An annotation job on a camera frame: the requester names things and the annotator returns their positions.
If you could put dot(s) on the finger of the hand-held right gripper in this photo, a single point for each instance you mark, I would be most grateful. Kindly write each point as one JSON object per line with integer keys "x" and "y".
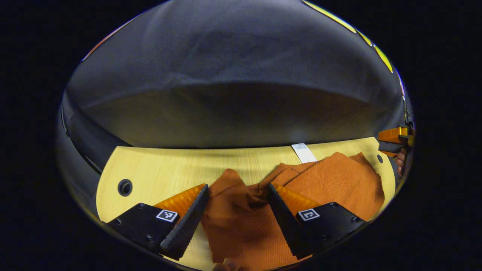
{"x": 388, "y": 153}
{"x": 391, "y": 134}

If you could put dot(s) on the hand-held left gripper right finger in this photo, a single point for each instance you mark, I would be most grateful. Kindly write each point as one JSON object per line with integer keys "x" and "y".
{"x": 284, "y": 222}

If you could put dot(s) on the white paper hang tag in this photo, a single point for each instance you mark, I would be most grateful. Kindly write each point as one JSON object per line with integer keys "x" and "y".
{"x": 303, "y": 152}

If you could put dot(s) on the black table grommet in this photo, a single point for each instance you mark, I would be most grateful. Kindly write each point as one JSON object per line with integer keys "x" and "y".
{"x": 124, "y": 187}
{"x": 380, "y": 158}

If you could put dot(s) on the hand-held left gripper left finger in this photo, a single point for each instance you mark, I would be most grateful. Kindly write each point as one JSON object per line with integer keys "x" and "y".
{"x": 188, "y": 222}

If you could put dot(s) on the orange ribbed jacket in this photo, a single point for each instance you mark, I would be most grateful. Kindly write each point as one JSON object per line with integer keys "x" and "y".
{"x": 339, "y": 180}

